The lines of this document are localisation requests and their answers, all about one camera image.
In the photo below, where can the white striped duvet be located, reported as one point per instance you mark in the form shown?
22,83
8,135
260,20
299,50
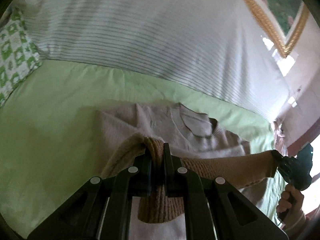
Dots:
213,46

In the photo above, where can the gold framed floral headboard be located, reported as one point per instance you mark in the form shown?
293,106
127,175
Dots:
282,20

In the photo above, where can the beige knit sweater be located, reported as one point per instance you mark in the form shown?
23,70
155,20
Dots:
200,142

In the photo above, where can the person's right hand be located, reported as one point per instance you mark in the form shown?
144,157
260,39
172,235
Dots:
289,208

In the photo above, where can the green checkered pillow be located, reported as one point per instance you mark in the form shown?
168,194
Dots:
19,55

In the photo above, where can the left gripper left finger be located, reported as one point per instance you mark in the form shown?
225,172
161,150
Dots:
101,208

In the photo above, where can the light green bed sheet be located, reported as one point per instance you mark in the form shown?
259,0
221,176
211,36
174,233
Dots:
49,131

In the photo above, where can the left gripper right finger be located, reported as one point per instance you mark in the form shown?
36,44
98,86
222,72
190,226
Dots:
214,209

